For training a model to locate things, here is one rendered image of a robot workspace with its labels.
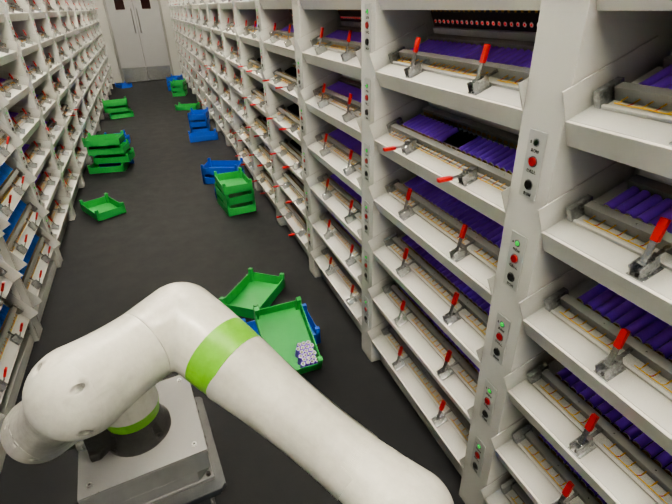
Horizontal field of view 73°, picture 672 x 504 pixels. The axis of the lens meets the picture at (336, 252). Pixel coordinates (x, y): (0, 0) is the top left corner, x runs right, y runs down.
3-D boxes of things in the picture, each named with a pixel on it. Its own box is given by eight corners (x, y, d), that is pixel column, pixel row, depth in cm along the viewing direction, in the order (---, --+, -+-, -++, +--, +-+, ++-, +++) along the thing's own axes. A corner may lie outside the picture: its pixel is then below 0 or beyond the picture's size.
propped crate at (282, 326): (321, 368, 181) (323, 359, 175) (272, 382, 175) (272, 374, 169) (299, 305, 197) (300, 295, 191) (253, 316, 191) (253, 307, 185)
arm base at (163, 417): (48, 483, 98) (37, 466, 95) (58, 429, 110) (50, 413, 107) (172, 444, 105) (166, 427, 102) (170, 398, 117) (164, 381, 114)
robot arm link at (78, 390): (-17, 428, 88) (-2, 371, 50) (65, 376, 100) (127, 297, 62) (24, 481, 89) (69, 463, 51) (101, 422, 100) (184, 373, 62)
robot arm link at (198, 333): (120, 346, 72) (114, 294, 64) (183, 304, 81) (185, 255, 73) (200, 418, 66) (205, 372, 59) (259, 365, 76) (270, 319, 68)
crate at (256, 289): (258, 320, 210) (256, 306, 206) (220, 312, 216) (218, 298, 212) (285, 286, 234) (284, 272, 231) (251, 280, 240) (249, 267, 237)
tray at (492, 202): (509, 230, 92) (501, 192, 87) (378, 152, 142) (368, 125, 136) (587, 181, 94) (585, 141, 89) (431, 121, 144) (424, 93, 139)
